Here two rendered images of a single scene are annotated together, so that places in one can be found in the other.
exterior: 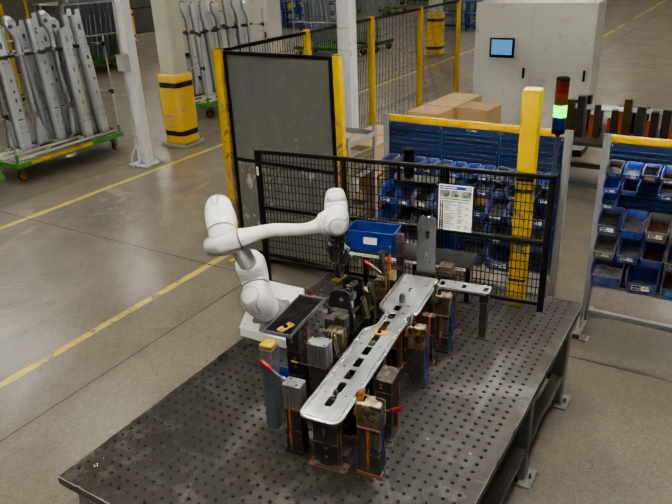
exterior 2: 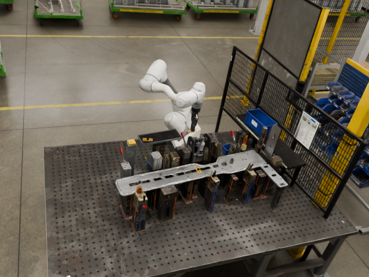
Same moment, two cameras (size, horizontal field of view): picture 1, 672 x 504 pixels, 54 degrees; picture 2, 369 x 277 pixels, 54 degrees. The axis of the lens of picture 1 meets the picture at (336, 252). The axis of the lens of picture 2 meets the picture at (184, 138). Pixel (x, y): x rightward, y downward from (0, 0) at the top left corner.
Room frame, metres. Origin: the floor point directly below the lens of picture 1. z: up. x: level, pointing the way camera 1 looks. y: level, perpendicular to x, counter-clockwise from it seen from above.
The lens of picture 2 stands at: (0.74, -1.39, 2.98)
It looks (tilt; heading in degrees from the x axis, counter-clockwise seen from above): 35 degrees down; 34
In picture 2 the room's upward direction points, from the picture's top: 9 degrees clockwise
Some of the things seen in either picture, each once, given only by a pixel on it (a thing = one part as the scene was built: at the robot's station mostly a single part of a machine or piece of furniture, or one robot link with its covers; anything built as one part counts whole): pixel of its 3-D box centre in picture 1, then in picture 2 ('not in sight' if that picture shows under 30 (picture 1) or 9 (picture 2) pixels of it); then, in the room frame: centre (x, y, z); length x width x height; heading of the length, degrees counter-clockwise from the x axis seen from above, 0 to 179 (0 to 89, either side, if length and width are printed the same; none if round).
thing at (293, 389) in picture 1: (295, 416); (124, 181); (2.33, 0.20, 0.88); 0.11 x 0.10 x 0.36; 65
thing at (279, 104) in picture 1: (284, 170); (278, 65); (5.52, 0.41, 1.00); 1.34 x 0.14 x 2.00; 58
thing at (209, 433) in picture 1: (365, 378); (192, 188); (2.87, -0.13, 0.68); 2.56 x 1.61 x 0.04; 148
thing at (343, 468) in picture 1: (327, 438); (126, 199); (2.22, 0.07, 0.84); 0.18 x 0.06 x 0.29; 65
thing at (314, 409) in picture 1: (379, 335); (196, 171); (2.77, -0.20, 1.00); 1.38 x 0.22 x 0.02; 155
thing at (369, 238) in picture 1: (374, 236); (260, 122); (3.77, -0.24, 1.10); 0.30 x 0.17 x 0.13; 68
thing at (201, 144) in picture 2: (349, 325); (196, 158); (2.97, -0.05, 0.94); 0.18 x 0.13 x 0.49; 155
